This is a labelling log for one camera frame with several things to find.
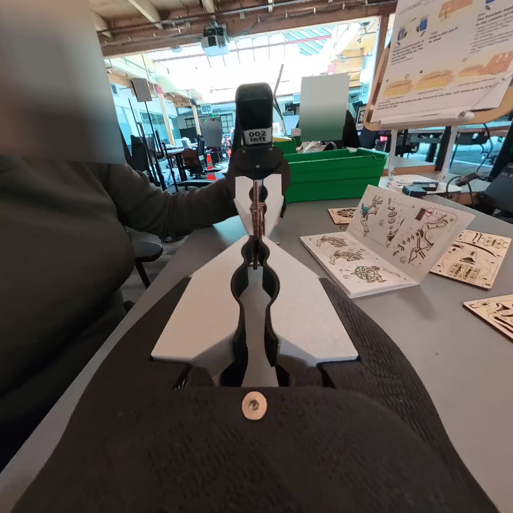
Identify ceiling projector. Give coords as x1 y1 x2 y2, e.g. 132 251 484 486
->
201 27 230 57

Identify wooden document stand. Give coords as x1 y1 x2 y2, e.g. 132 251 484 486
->
362 44 513 132

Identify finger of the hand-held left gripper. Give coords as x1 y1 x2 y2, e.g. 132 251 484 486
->
261 176 287 238
233 176 255 234

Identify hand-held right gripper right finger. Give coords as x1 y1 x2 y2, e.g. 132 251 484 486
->
261 236 360 386

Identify green plastic bin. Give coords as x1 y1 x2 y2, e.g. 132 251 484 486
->
273 136 303 155
285 147 390 204

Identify wooden model frame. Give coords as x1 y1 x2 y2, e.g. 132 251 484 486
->
248 180 268 241

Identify wooden spoked wheel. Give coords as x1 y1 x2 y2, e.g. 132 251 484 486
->
251 182 260 270

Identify black loudspeaker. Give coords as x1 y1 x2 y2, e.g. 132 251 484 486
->
130 78 153 103

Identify assembly instruction booklet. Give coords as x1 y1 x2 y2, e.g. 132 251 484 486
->
300 184 476 300

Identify black office chair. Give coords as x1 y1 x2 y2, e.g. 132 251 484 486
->
127 226 164 290

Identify small wooden parts sheet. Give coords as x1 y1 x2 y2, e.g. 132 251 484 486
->
328 206 358 225

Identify blue and black device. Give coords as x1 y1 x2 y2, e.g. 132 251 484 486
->
402 181 440 197

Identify person's torso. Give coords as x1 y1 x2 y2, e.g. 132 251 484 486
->
0 154 169 471

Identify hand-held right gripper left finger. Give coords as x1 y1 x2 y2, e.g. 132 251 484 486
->
151 235 257 386

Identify white stand legs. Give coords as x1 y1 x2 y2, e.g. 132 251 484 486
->
386 127 459 179

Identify person's left forearm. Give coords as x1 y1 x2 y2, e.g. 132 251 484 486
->
106 160 241 243

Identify printed instruction sheet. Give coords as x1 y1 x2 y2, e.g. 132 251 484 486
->
369 0 513 125

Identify dark office chair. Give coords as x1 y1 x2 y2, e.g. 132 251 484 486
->
479 162 513 224

